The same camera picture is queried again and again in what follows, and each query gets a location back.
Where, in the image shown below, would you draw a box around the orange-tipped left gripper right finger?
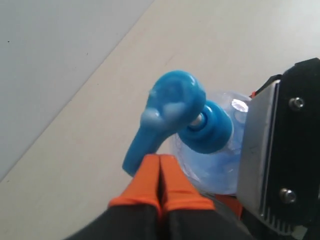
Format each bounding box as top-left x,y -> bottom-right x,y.
160,155 -> 253,240

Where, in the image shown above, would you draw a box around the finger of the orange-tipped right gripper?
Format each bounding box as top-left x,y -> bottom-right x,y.
200,192 -> 244,220

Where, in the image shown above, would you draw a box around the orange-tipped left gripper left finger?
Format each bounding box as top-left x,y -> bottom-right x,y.
68,154 -> 160,240

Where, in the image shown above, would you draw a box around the blue lotion pump bottle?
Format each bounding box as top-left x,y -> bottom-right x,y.
122,70 -> 250,195

